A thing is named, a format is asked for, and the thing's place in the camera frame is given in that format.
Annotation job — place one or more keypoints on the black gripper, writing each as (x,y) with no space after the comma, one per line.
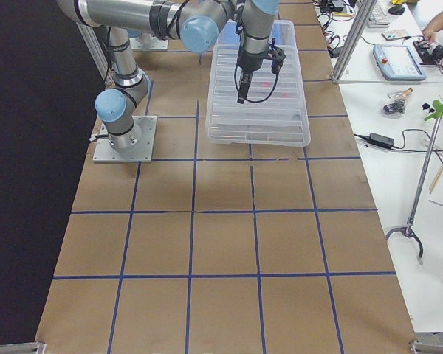
(250,62)

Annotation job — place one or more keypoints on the clear plastic storage box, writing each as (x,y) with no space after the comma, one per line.
(266,117)

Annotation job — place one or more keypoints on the reach grabber tool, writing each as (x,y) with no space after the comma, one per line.
(407,229)

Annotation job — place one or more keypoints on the silver allen key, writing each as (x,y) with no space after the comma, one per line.
(439,203)

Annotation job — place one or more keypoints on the black small clips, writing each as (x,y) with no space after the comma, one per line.
(396,107)

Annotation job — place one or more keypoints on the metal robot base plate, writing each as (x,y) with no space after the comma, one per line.
(135,146)

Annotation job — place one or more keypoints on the aluminium corner bracket right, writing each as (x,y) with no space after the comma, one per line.
(418,347)

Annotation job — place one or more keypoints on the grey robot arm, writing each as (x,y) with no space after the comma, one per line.
(197,26)
(115,106)

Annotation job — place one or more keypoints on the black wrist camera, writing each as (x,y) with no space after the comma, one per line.
(277,56)

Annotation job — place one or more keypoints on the blue teach pendant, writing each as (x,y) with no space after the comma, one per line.
(398,63)

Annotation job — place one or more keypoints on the wooden stick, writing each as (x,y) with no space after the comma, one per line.
(436,179)

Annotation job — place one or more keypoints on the aluminium frame post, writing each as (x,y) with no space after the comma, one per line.
(354,35)

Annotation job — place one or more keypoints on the smartphone on table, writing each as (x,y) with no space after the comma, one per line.
(396,34)

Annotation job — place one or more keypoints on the aluminium corner bracket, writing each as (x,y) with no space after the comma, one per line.
(23,348)
(418,347)

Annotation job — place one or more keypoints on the white keyboard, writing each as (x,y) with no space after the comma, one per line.
(378,18)

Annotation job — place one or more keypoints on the black power adapter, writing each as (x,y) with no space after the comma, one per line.
(378,140)

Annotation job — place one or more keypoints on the aluminium corner bracket left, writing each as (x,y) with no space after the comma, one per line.
(23,348)

